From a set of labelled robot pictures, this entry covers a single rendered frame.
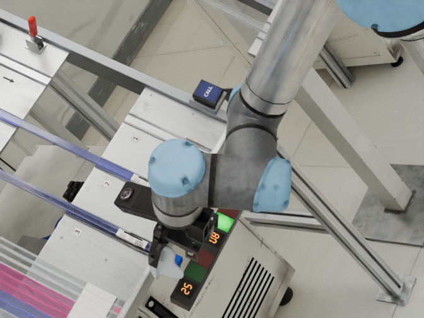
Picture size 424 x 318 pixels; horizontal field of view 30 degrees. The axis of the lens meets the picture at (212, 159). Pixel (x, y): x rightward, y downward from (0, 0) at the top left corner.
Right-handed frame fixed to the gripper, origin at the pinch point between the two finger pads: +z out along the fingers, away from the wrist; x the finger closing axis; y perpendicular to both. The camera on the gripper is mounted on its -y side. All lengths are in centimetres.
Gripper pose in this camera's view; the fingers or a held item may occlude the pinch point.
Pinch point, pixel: (171, 243)
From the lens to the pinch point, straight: 137.2
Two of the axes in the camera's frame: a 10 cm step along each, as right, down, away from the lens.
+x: 4.6, -8.0, 3.9
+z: -0.1, 4.3, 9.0
